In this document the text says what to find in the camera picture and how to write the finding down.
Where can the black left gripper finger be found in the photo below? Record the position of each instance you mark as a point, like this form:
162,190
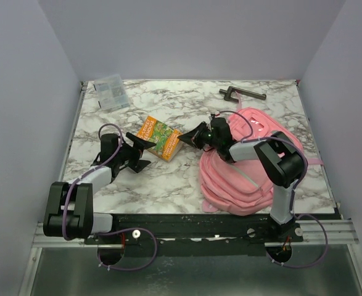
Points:
140,165
139,143

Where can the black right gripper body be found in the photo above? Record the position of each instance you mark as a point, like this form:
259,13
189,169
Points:
206,138

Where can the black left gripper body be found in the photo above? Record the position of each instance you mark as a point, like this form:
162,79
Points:
129,153

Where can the orange green picture book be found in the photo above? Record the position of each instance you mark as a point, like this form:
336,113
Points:
165,138

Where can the pink student backpack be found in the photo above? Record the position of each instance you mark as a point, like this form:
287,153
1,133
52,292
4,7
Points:
241,188

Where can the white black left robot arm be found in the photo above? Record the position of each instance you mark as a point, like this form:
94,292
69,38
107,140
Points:
69,210

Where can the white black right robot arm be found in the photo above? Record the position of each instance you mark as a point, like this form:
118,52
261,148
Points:
283,162

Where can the black metal clamp tool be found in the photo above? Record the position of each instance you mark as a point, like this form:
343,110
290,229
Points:
227,93

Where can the clear plastic organizer box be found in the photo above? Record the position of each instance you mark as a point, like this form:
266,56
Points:
111,93

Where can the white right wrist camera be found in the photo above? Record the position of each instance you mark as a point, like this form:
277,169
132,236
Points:
213,116

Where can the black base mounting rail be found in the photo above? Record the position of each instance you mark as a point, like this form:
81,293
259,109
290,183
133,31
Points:
195,235

